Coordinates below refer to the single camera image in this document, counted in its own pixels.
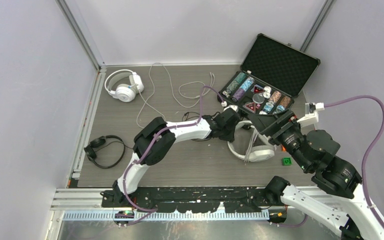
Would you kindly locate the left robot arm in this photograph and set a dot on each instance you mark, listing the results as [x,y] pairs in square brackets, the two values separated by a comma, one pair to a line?
[155,140]

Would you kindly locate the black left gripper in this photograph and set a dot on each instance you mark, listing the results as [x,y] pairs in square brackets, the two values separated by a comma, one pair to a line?
[230,137]

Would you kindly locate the green lego brick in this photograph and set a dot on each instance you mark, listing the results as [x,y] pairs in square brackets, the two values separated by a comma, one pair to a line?
[287,161]

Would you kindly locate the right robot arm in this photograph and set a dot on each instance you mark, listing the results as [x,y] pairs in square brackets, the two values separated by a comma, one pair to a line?
[316,153]

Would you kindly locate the black headphones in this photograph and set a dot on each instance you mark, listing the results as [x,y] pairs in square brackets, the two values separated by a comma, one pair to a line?
[106,151]

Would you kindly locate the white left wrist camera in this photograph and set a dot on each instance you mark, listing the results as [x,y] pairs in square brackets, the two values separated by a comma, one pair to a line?
[226,106]

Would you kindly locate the black poker chip case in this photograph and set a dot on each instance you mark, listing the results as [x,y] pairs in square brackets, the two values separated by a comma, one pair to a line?
[269,79]

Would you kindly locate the large white grey headphones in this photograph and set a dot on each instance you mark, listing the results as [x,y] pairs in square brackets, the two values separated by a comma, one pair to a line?
[259,149]

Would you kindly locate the small white headphones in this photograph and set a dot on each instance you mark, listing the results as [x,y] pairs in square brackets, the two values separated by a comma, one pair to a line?
[124,92]

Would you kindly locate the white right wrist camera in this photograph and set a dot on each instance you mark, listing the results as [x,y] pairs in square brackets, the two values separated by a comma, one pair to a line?
[311,115]

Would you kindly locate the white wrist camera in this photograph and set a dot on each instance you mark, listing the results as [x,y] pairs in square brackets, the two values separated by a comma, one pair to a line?
[311,115]
[226,106]

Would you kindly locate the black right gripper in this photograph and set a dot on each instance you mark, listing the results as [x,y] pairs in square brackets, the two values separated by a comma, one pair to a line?
[271,125]

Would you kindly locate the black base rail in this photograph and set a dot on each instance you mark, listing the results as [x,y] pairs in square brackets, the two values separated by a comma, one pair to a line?
[198,200]

